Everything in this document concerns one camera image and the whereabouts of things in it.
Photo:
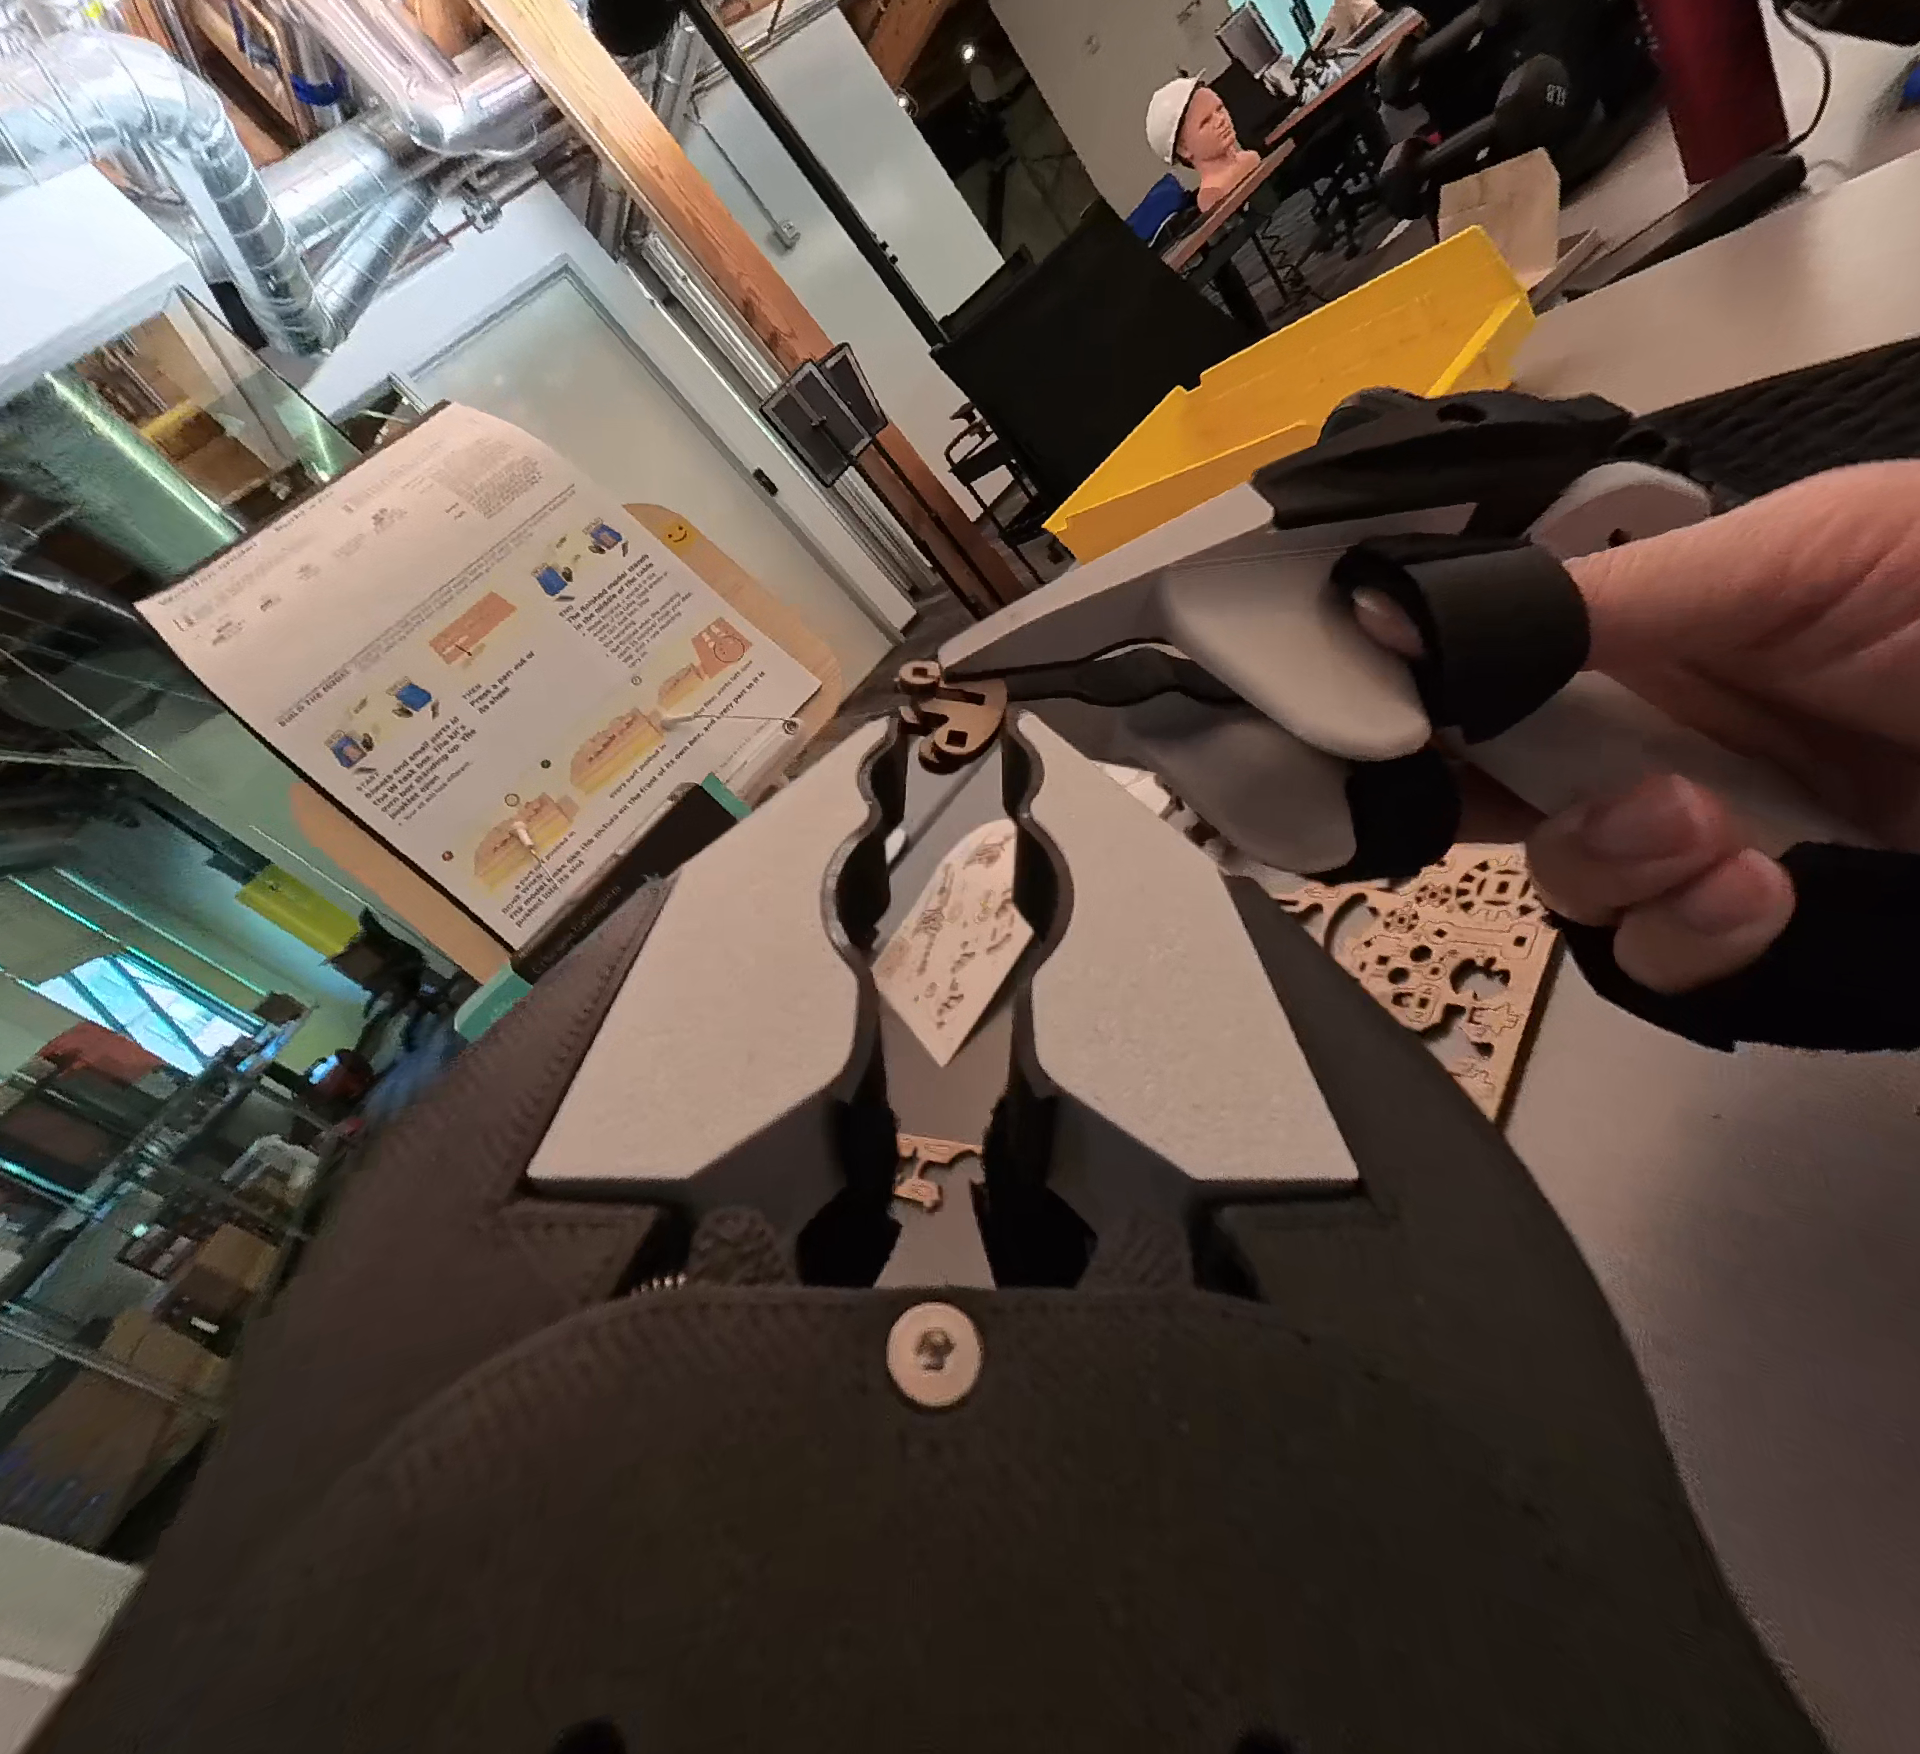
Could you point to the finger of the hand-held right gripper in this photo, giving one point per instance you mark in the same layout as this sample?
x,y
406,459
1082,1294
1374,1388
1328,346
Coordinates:
x,y
1246,630
1261,779

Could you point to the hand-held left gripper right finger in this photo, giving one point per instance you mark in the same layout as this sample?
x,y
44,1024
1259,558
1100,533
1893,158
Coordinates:
x,y
1184,1006

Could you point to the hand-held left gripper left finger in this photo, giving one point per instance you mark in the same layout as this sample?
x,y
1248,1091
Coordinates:
x,y
719,1006

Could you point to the small wooden model part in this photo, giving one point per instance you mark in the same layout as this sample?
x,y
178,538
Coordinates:
x,y
952,710

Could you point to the person's right hand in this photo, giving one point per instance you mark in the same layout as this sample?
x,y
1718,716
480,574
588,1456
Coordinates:
x,y
1771,659

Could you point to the yellow plastic bin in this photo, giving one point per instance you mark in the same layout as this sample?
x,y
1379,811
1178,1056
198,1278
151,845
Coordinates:
x,y
1353,360

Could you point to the brown cardboard piece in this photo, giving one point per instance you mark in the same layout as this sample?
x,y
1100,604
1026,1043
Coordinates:
x,y
1501,210

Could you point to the small flat wooden piece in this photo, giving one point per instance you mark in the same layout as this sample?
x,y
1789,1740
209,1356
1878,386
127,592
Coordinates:
x,y
930,1167

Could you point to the brown laser-cut wooden sheet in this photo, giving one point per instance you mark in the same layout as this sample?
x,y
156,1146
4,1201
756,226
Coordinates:
x,y
1501,1021

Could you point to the black chair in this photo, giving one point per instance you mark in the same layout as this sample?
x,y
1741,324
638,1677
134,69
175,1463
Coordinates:
x,y
1095,346

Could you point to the black foam mat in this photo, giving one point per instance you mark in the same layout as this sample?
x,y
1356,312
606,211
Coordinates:
x,y
1815,412

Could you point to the printed instruction booklet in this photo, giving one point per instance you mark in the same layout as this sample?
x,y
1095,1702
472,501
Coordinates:
x,y
480,674

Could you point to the mannequin head with white helmet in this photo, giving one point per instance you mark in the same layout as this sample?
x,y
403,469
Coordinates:
x,y
1201,140

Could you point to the black panel on stand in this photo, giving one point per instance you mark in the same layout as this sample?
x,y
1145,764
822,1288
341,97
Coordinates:
x,y
825,412

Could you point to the red bottle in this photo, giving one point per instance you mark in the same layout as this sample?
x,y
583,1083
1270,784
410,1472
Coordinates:
x,y
1703,28

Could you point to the wide silver ventilation duct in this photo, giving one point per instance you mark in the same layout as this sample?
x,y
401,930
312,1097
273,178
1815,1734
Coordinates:
x,y
196,178

